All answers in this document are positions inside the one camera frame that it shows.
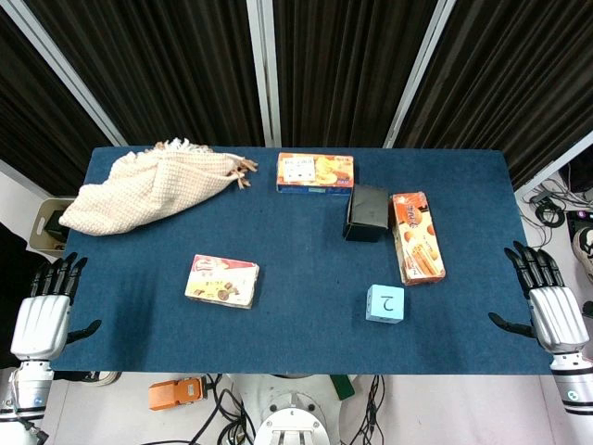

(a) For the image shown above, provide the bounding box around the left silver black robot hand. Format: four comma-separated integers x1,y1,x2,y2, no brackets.
9,256,103,362

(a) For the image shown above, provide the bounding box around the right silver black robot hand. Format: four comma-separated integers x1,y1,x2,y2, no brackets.
488,240,590,357

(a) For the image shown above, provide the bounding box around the cream red chocolate snack box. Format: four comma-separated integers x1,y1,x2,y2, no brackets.
184,253,260,311

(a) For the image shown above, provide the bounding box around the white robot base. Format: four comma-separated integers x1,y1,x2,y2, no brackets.
252,374,356,445

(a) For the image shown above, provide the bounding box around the orange stick cookie box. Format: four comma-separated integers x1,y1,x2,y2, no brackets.
391,190,448,286

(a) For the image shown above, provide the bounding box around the black cardboard box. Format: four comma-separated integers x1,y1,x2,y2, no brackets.
342,183,391,244

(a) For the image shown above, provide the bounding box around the orange blue biscuit box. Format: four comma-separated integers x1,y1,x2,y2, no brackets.
275,152,356,197

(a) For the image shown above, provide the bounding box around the white black sneaker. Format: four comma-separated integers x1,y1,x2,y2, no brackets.
573,226,593,286

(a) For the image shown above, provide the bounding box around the beige plastic bin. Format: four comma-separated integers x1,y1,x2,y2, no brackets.
28,197,78,254

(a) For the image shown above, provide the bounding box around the orange pedal device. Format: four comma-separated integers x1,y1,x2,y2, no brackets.
147,376,208,413

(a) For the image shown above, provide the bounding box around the light blue lettered cube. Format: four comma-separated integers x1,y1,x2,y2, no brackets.
364,284,407,323

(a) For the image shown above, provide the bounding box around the cream knitted fringed cloth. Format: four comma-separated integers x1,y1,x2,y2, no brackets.
58,138,259,238

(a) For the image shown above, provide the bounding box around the dark pleated curtain panel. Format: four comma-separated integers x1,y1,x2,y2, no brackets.
393,0,593,189
271,0,440,149
22,0,266,147
0,6,117,198

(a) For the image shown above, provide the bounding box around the green block on base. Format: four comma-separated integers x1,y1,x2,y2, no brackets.
329,374,357,402

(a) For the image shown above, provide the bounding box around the blue felt table mat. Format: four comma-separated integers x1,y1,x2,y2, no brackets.
49,146,556,376

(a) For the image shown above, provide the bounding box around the tangled black cable pile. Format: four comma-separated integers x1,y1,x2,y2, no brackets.
522,178,593,229

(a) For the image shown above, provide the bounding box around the white frame post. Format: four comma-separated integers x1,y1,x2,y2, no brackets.
384,0,461,150
0,0,129,147
512,142,593,198
246,0,283,149

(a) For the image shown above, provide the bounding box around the black floor cable bundle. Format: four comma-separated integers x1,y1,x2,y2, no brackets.
345,374,397,445
183,374,259,445

